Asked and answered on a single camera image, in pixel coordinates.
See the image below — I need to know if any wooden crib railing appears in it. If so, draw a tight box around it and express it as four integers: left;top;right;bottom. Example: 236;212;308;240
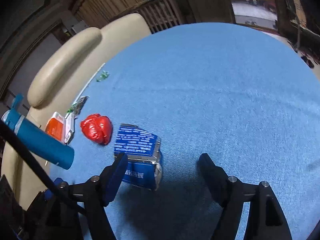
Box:
133;0;194;34

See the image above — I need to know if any red knotted plastic bag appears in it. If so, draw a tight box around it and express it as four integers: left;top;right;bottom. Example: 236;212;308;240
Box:
80;114;113;145

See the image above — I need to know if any beige striped curtain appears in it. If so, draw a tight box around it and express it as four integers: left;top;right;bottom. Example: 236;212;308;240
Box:
71;0;145;28

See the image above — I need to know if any green candy wrapper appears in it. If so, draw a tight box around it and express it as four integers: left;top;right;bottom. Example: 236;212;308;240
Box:
96;70;110;82

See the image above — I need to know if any black cable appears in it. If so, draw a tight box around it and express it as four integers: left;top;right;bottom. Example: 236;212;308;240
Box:
0;119;87;217

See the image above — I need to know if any blue foil medicine box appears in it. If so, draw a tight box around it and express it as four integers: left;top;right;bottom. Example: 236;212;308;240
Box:
114;124;162;191

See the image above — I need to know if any orange white carton box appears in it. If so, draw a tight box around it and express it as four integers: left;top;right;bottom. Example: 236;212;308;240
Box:
45;112;75;145

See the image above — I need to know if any blue round tablecloth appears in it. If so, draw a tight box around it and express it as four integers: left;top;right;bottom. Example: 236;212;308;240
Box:
48;22;320;240

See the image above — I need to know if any cream leather sofa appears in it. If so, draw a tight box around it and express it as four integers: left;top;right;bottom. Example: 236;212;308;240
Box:
1;13;151;210

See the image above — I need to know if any dark snack wrapper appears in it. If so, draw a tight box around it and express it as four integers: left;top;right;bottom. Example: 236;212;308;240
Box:
72;96;89;115

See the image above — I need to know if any blue water bottle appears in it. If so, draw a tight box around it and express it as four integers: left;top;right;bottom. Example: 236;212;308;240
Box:
2;94;74;170

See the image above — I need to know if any pair of slippers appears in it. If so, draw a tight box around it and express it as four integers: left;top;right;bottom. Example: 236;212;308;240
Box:
300;55;315;69

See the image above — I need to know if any white plastic straw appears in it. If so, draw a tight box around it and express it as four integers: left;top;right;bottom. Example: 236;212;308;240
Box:
72;62;106;106

